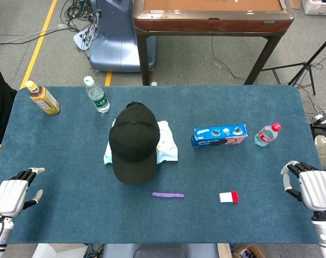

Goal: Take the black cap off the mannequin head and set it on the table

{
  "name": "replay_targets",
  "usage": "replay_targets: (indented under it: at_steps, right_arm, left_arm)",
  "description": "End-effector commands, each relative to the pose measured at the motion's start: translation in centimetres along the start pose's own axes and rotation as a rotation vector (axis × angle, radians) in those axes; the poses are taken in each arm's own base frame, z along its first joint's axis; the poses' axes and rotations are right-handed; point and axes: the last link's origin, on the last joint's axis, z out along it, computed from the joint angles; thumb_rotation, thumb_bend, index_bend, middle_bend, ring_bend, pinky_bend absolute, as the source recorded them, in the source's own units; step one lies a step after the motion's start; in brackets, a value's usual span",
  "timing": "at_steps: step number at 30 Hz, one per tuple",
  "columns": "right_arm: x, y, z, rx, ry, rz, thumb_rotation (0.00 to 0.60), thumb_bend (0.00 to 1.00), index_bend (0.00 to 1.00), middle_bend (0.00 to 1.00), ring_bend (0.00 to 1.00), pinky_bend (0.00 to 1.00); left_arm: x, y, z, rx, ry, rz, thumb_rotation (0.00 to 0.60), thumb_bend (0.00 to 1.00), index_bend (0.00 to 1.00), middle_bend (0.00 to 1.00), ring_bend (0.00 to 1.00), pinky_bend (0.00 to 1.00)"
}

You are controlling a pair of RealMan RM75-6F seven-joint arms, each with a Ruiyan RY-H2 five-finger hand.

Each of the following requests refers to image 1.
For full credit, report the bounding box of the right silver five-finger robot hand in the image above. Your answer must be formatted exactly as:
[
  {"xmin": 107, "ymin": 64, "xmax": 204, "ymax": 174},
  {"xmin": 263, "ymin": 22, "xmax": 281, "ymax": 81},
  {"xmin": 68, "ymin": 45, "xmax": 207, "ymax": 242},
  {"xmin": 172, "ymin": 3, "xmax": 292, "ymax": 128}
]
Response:
[{"xmin": 280, "ymin": 160, "xmax": 326, "ymax": 213}]

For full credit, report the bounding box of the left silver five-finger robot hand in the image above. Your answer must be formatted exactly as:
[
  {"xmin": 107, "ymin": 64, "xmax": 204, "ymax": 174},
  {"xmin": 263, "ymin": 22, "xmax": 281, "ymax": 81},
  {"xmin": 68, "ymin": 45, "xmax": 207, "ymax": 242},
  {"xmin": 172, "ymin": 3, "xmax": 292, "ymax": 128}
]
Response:
[{"xmin": 0, "ymin": 167, "xmax": 46, "ymax": 218}]

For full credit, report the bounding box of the black baseball cap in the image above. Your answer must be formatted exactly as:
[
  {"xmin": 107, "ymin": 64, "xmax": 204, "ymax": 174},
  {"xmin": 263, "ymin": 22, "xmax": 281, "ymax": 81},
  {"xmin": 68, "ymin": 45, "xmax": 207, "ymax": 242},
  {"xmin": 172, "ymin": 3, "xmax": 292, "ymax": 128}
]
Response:
[{"xmin": 109, "ymin": 101, "xmax": 161, "ymax": 185}]

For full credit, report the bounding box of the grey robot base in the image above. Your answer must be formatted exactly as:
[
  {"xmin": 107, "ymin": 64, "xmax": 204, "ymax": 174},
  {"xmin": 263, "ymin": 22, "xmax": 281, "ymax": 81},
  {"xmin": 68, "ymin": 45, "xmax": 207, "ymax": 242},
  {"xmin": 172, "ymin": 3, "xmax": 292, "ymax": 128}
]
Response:
[{"xmin": 102, "ymin": 243, "xmax": 219, "ymax": 258}]

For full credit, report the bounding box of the blue table mat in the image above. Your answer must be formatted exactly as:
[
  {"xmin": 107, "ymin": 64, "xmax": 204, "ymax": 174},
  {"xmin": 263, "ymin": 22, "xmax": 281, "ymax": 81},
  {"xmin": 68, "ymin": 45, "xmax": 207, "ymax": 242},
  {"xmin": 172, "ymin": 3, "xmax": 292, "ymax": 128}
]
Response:
[{"xmin": 0, "ymin": 85, "xmax": 323, "ymax": 245}]

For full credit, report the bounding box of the red-capped clear bottle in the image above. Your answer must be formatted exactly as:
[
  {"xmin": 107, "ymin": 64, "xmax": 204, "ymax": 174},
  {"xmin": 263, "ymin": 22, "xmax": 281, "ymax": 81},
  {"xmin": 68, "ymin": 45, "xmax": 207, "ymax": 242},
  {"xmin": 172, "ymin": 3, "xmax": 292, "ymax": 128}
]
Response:
[{"xmin": 254, "ymin": 122, "xmax": 282, "ymax": 147}]

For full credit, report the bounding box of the white sheet under table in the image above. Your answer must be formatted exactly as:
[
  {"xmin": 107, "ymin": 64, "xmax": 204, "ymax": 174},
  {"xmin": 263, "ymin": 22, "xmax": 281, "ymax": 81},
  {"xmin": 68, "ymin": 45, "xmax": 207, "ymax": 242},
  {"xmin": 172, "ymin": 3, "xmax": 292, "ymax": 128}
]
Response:
[{"xmin": 32, "ymin": 243, "xmax": 88, "ymax": 258}]

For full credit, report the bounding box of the white power strip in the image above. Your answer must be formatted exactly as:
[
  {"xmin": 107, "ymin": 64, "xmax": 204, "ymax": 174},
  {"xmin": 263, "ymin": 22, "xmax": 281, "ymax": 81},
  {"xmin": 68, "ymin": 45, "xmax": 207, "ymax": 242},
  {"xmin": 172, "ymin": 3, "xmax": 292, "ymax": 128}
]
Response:
[{"xmin": 313, "ymin": 106, "xmax": 326, "ymax": 124}]

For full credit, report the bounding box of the white and red small box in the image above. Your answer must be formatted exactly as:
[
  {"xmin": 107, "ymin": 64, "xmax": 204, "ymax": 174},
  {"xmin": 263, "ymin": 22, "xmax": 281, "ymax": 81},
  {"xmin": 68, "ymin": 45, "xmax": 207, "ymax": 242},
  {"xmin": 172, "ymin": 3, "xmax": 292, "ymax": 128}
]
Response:
[{"xmin": 219, "ymin": 191, "xmax": 239, "ymax": 203}]

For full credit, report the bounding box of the person in black clothing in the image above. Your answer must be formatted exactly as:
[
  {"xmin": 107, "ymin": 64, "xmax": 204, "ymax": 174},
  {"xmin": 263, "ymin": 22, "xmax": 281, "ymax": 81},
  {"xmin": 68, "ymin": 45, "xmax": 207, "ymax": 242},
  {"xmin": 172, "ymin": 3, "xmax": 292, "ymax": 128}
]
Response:
[{"xmin": 0, "ymin": 58, "xmax": 18, "ymax": 145}]

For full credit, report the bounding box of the open cardboard box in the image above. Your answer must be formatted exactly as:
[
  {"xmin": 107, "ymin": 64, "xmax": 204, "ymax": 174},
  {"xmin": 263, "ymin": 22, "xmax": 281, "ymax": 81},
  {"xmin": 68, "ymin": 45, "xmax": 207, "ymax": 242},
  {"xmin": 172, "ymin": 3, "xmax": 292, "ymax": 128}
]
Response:
[{"xmin": 231, "ymin": 243, "xmax": 266, "ymax": 258}]

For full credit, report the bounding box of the yellow-capped tea bottle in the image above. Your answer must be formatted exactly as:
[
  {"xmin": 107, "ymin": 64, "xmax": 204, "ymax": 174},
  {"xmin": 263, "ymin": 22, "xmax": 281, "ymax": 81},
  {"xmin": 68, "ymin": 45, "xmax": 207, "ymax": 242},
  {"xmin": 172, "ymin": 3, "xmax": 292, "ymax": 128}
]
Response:
[{"xmin": 25, "ymin": 80, "xmax": 61, "ymax": 116}]

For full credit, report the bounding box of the blue Oreo cookie box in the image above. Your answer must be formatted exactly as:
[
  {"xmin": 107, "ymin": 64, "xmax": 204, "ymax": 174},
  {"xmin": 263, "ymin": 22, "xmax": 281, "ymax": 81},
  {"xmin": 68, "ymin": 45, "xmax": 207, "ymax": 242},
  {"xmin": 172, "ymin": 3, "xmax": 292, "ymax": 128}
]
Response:
[{"xmin": 190, "ymin": 124, "xmax": 249, "ymax": 148}]

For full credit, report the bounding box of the black tripod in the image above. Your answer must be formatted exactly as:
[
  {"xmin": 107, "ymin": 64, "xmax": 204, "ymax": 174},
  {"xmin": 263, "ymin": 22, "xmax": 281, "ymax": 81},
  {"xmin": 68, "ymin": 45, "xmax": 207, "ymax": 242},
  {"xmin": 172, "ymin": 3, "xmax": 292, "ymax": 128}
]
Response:
[{"xmin": 261, "ymin": 31, "xmax": 326, "ymax": 96}]

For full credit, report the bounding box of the green-label water bottle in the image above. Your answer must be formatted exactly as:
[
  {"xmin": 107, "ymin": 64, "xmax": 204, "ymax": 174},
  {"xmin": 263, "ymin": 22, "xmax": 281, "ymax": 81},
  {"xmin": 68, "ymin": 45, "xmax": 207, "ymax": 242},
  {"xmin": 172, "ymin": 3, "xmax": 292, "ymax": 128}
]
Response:
[{"xmin": 83, "ymin": 76, "xmax": 111, "ymax": 113}]

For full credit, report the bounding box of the purple clay stick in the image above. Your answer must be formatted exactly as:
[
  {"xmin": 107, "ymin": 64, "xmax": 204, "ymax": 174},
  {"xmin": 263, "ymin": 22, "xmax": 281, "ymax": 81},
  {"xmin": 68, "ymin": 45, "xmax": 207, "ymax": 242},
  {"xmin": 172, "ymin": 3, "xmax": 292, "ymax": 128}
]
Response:
[{"xmin": 152, "ymin": 191, "xmax": 185, "ymax": 199}]

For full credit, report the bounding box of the pale blue wet wipes pack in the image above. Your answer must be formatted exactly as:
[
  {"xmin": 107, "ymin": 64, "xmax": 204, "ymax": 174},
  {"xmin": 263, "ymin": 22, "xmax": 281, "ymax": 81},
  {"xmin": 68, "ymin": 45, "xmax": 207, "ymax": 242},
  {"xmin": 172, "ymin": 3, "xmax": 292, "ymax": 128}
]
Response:
[{"xmin": 154, "ymin": 120, "xmax": 179, "ymax": 164}]

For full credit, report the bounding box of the white storage box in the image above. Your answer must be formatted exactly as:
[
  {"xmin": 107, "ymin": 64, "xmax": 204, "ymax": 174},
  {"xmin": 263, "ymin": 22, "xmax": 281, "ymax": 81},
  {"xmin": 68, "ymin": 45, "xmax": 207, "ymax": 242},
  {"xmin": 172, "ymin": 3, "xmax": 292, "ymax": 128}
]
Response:
[{"xmin": 301, "ymin": 0, "xmax": 326, "ymax": 16}]

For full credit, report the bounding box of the blue machine base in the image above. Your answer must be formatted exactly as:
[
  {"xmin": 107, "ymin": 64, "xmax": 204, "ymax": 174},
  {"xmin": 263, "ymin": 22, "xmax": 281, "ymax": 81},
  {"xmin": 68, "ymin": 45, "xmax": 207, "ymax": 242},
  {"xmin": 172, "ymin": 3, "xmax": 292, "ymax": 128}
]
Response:
[{"xmin": 88, "ymin": 0, "xmax": 157, "ymax": 73}]

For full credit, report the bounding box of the brown mahjong table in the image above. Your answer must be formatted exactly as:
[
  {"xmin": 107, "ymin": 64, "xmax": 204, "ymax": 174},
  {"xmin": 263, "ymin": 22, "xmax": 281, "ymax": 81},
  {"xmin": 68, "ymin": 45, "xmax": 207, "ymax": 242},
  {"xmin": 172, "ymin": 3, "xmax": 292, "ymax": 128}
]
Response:
[{"xmin": 132, "ymin": 0, "xmax": 295, "ymax": 86}]

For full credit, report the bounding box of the black floor cable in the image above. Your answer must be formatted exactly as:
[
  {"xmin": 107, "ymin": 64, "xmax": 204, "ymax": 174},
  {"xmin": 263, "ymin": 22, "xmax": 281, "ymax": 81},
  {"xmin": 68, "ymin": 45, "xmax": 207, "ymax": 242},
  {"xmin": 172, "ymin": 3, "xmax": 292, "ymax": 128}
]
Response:
[{"xmin": 210, "ymin": 36, "xmax": 246, "ymax": 80}]

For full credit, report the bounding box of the tangled black cable bundle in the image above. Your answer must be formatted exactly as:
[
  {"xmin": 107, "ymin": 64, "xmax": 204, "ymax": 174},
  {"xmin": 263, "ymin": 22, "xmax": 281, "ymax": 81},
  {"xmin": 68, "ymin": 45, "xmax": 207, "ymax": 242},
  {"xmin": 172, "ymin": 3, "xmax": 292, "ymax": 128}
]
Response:
[{"xmin": 60, "ymin": 0, "xmax": 102, "ymax": 52}]

